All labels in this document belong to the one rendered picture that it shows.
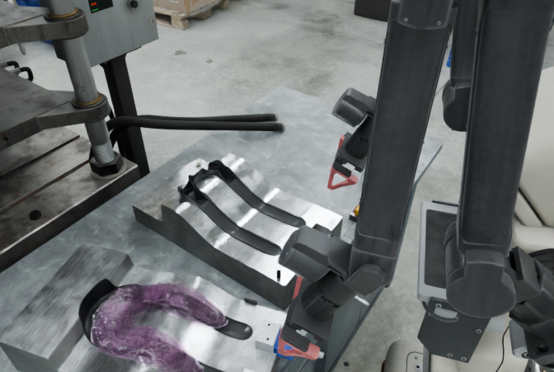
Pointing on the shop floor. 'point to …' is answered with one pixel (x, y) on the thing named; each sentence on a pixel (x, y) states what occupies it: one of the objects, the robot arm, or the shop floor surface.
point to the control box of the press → (112, 28)
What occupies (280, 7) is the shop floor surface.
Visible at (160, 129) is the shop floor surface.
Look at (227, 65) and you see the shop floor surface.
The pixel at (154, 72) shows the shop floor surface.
